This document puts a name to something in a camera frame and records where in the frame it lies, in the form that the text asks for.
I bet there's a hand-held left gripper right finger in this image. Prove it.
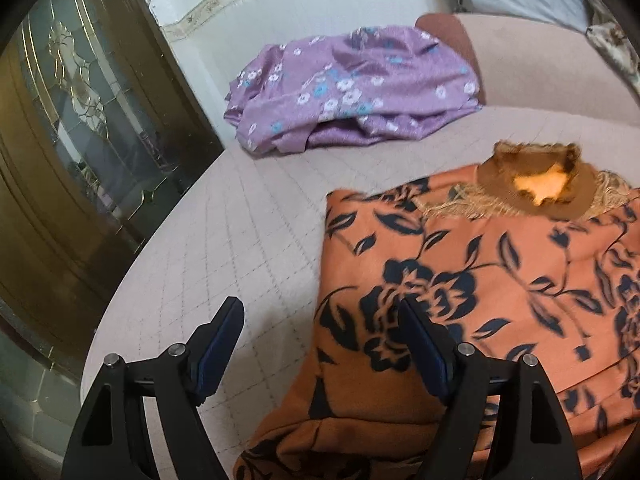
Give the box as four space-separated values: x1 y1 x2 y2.
398 295 583 480

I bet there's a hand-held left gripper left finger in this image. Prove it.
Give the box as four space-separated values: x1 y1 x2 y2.
60 296 246 480

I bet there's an orange black floral garment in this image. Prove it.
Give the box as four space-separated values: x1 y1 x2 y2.
234 141 640 480

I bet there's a pink quilted bedspread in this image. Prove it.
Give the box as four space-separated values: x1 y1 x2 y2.
80 105 640 480

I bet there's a wooden door with glass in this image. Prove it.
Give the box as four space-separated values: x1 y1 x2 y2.
0 0 226 376

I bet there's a purple floral garment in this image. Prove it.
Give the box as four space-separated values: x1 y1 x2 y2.
222 25 485 155

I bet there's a pink brown pillow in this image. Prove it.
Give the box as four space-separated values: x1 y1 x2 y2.
415 12 640 126

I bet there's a patterned beige cloth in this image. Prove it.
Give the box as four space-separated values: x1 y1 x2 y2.
585 0 640 86

